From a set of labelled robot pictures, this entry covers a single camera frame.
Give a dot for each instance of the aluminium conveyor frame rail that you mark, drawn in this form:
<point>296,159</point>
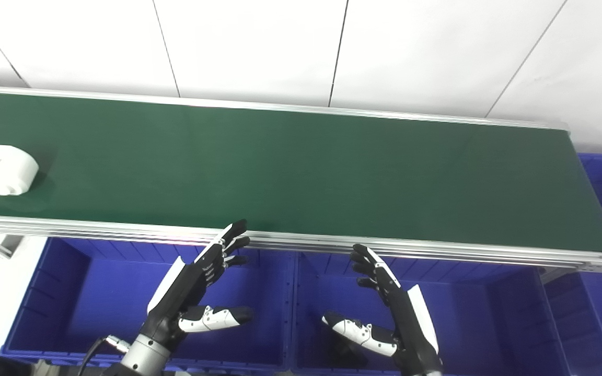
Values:
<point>332,244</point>
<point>280,107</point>

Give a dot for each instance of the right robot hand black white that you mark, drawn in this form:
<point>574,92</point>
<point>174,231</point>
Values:
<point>405,318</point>

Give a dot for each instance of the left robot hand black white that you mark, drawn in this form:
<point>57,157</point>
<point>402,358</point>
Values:
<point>191,292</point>

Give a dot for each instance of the green conveyor belt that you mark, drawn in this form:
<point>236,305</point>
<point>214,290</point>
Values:
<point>290,172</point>

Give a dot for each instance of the white cylindrical part with hole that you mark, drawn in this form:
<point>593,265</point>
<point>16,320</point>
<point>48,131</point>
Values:
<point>3,169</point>

